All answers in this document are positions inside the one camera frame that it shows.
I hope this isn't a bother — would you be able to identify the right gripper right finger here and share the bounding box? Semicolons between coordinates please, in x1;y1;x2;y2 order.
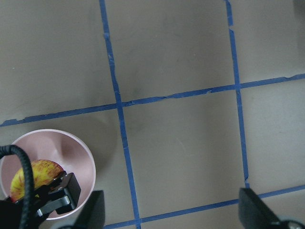
239;188;286;229

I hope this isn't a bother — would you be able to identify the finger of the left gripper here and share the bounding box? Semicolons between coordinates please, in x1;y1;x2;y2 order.
34;171;81;217

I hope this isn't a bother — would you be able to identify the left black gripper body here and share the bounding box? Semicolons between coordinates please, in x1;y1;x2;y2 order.
0;198;41;229

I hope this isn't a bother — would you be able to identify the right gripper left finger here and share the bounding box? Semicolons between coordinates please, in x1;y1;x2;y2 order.
72;190;105;229

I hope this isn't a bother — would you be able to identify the red yellow apple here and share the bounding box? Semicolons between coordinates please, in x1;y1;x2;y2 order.
10;159;64;202

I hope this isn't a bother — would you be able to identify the pink bowl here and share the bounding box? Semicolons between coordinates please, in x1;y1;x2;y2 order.
12;129;96;221

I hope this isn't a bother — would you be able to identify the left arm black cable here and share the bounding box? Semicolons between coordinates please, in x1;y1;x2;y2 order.
0;144;36;229

